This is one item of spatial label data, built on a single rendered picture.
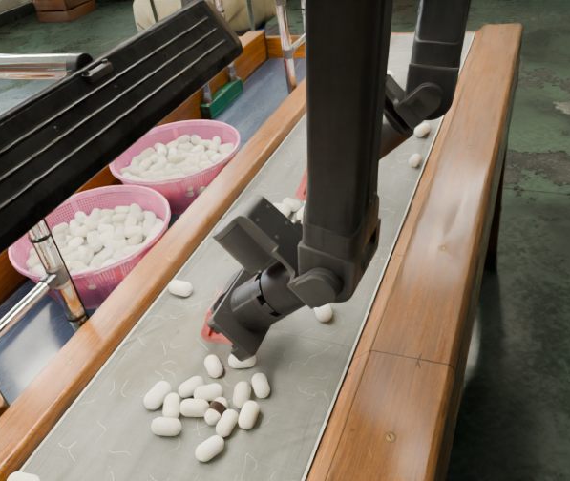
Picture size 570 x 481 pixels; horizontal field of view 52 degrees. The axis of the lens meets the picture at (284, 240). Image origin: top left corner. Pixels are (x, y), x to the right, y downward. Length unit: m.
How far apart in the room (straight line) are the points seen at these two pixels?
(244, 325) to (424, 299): 0.23
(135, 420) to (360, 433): 0.26
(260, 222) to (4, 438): 0.37
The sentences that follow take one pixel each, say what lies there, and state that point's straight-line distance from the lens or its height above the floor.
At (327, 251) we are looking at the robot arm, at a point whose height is 0.95.
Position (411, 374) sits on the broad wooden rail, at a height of 0.76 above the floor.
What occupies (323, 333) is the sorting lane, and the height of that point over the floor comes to 0.74.
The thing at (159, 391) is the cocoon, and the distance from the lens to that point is 0.70.
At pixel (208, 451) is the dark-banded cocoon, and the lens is 0.64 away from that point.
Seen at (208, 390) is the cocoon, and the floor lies 0.76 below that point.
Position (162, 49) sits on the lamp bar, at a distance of 0.64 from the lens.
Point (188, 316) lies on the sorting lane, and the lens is 0.81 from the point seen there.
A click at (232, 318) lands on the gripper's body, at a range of 0.66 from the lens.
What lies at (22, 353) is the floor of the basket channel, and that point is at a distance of 0.97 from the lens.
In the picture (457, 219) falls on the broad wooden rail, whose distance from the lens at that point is 0.88.
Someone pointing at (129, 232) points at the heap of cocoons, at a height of 0.74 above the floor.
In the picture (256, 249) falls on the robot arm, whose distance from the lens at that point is 0.58.
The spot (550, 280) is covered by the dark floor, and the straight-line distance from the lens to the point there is 2.01.
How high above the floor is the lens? 1.26
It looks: 35 degrees down
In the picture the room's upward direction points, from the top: 9 degrees counter-clockwise
